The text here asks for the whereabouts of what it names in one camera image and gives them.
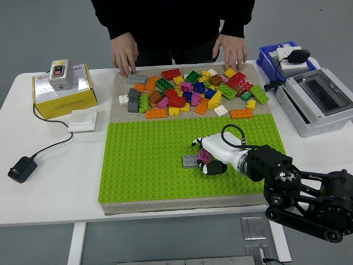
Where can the grey two-by-four toy brick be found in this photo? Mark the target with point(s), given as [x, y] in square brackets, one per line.
[189, 161]
[136, 80]

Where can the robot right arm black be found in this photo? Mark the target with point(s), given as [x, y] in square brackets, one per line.
[270, 163]

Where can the robot right hand white shell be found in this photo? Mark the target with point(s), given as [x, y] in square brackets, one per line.
[218, 150]

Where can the grey sloped toy brick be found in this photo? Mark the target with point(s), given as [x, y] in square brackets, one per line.
[133, 94]
[133, 105]

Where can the person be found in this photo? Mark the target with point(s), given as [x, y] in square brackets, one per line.
[171, 22]

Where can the grey push-button switch box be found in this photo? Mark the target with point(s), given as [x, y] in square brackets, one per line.
[60, 76]

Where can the brown toy brick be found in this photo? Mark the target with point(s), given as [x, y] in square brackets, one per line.
[155, 96]
[239, 91]
[216, 80]

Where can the grey plastic device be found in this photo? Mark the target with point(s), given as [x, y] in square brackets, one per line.
[286, 74]

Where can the small orange toy brick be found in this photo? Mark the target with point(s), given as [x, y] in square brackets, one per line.
[152, 105]
[139, 88]

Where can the green studded baseplate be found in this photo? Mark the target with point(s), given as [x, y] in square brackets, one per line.
[138, 165]

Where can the black power adapter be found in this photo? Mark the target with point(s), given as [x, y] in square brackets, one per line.
[22, 169]

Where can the small dark green brick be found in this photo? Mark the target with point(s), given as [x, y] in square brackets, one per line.
[245, 96]

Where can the person's left hand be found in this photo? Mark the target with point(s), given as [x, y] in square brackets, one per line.
[234, 52]

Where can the blue plastic bin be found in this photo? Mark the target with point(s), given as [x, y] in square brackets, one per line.
[263, 59]

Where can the yellow square toy brick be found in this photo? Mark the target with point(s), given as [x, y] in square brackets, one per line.
[205, 75]
[230, 73]
[251, 105]
[184, 108]
[174, 111]
[178, 80]

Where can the metal floor plate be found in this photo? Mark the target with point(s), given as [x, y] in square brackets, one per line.
[256, 252]
[253, 228]

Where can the orange long toy brick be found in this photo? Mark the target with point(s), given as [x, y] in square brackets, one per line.
[152, 83]
[201, 106]

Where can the yellow curved toy brick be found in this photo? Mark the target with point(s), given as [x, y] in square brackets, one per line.
[214, 101]

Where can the blue square toy brick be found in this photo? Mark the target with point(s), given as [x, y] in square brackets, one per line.
[199, 87]
[210, 94]
[187, 96]

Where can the red two-by-four toy brick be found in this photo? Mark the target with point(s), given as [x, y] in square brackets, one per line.
[246, 85]
[171, 74]
[237, 78]

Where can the person's right forearm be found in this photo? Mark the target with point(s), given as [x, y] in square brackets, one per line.
[118, 30]

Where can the white power socket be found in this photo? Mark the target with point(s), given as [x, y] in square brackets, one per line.
[284, 52]

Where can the person's right hand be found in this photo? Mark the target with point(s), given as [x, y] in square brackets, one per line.
[124, 52]

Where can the pink square toy brick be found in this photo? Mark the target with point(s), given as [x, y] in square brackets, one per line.
[204, 156]
[186, 86]

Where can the white table leg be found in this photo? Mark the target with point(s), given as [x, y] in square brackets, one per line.
[76, 243]
[281, 243]

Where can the small yellow toy brick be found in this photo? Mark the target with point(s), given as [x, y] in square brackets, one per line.
[177, 90]

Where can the black plug adapter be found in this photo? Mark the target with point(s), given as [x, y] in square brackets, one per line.
[299, 56]

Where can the orange two-by-four toy brick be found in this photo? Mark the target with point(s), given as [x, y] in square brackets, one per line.
[156, 113]
[241, 113]

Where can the small lime green brick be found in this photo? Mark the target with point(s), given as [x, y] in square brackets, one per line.
[207, 84]

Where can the small pink toy brick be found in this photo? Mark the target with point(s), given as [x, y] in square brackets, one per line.
[225, 79]

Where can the yellow and white cardboard box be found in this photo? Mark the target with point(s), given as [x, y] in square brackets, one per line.
[66, 106]

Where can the lime green two-by-four brick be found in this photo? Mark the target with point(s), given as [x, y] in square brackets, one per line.
[259, 94]
[143, 103]
[227, 91]

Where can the grey enclosure with clear lid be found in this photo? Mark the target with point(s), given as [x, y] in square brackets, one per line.
[292, 94]

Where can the grey-brown foam mat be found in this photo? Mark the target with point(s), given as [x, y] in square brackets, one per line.
[121, 115]

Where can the person's left forearm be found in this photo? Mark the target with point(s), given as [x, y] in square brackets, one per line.
[234, 27]

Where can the white wall switch panel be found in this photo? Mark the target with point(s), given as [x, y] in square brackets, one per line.
[82, 121]

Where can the white flat toy brick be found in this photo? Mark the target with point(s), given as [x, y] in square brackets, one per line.
[213, 72]
[220, 111]
[123, 99]

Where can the dark green two-by-four brick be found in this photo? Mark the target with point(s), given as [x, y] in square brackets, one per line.
[192, 77]
[165, 85]

